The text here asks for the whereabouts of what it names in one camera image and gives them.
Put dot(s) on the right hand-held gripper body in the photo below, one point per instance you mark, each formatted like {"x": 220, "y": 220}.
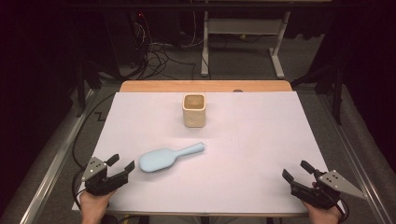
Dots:
{"x": 320, "y": 194}

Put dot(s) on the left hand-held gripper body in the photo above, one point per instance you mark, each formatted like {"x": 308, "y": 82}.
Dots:
{"x": 99, "y": 183}

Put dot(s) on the light blue hairbrush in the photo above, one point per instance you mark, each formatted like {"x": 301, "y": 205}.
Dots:
{"x": 157, "y": 159}

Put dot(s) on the cream square cup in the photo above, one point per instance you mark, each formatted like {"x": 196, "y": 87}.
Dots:
{"x": 194, "y": 117}

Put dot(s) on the person's right hand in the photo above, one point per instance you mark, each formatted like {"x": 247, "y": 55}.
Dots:
{"x": 325, "y": 217}

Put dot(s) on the person's left hand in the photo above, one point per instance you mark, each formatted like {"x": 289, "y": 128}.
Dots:
{"x": 95, "y": 208}

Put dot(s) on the white table cover board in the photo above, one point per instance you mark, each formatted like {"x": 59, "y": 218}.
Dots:
{"x": 249, "y": 140}

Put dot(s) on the black metal stand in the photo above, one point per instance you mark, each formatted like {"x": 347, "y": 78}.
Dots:
{"x": 81, "y": 90}
{"x": 336, "y": 93}

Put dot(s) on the small yellow ball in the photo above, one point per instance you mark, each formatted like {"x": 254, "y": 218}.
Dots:
{"x": 243, "y": 36}

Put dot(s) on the aluminium floor rail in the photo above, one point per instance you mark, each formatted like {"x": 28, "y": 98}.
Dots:
{"x": 54, "y": 168}
{"x": 358, "y": 174}

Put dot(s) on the white metal desk frame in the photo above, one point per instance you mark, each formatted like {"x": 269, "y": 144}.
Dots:
{"x": 243, "y": 26}

